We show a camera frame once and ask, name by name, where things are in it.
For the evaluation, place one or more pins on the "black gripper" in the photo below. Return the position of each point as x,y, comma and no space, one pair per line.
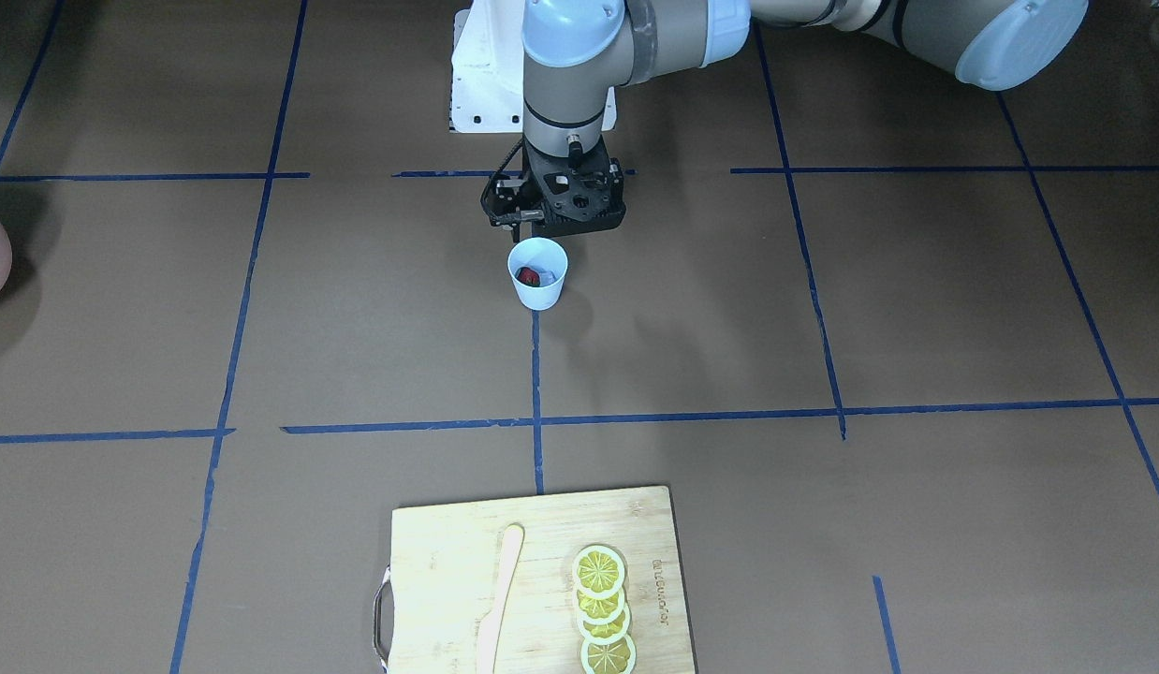
501,197

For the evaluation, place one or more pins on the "lemon slice bottom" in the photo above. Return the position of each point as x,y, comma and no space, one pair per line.
616,657

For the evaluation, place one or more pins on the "lemon slice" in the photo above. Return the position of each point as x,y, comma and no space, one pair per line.
617,627
616,657
600,610
598,572

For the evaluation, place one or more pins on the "lemon slice top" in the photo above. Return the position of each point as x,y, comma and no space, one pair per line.
598,572

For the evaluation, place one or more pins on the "white camera mast base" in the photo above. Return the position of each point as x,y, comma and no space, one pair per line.
486,75

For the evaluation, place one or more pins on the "yellow plastic knife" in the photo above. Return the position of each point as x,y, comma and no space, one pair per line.
490,626

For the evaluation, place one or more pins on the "bamboo cutting board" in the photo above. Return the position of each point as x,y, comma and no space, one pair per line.
441,580

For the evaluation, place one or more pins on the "red strawberry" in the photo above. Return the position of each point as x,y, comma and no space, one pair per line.
526,276

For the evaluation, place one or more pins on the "light blue cup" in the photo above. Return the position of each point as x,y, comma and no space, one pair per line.
537,268

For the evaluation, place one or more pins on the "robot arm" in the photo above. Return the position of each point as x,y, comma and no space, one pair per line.
993,45

